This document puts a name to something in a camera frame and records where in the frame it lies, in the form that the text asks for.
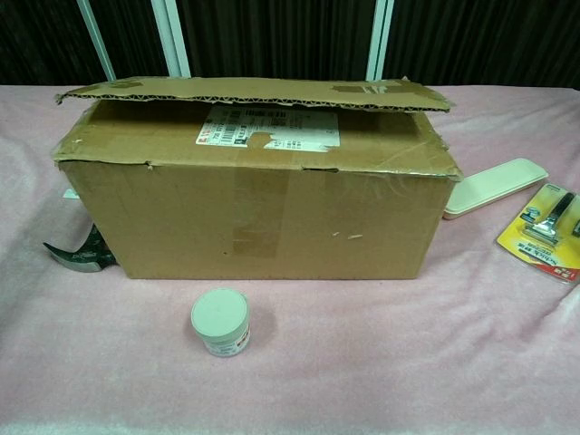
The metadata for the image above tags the yellow razor blister pack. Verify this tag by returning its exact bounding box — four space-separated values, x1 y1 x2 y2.
496 183 580 287

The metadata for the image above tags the pink fuzzy tablecloth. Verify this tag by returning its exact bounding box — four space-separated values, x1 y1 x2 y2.
0 83 580 435

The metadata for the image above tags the white flat plastic case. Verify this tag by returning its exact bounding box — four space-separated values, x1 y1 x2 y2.
442 157 551 222

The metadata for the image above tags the small white plastic jar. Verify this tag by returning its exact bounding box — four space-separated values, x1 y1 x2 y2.
189 287 251 359

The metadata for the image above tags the thin white frame post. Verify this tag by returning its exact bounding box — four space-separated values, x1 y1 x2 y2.
75 0 118 86

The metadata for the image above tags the wide white frame post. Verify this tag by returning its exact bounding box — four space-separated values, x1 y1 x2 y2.
151 0 192 79

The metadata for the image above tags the dark pleated curtain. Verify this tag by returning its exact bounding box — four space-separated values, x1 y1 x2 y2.
0 0 580 87

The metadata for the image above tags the brown cardboard shipping box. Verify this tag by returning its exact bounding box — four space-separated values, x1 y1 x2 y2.
51 76 463 281

